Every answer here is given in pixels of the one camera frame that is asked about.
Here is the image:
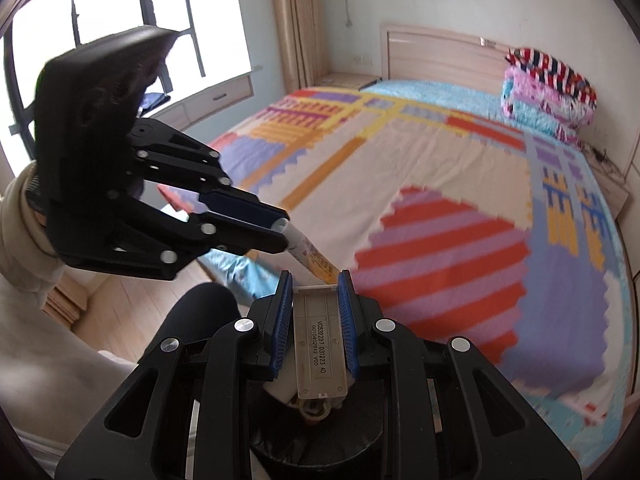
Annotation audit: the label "yellow white ointment tube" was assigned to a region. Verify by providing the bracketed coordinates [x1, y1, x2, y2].
[271, 218, 340, 285]

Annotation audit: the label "black cables on nightstand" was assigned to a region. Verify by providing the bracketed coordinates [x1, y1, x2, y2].
[584, 143, 626, 181]

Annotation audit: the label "window frame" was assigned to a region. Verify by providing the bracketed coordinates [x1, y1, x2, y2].
[1, 0, 250, 168]

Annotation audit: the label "left wooden nightstand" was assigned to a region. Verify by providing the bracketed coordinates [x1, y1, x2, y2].
[314, 73, 382, 91]

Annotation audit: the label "light blue floral bedsheet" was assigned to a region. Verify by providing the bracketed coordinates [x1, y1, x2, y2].
[196, 78, 629, 470]

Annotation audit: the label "beige curtain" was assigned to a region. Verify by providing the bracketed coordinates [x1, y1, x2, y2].
[272, 0, 329, 93]

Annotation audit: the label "white jacket sleeve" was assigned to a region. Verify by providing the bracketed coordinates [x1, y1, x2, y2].
[1, 164, 134, 474]

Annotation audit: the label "colourful patterned blanket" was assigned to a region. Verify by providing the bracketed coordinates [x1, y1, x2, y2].
[156, 84, 637, 430]

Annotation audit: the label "folded quilt stack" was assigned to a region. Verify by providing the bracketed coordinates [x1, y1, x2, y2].
[501, 48, 598, 129]

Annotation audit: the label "wooden headboard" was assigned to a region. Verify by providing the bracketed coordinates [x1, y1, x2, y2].
[381, 24, 509, 96]

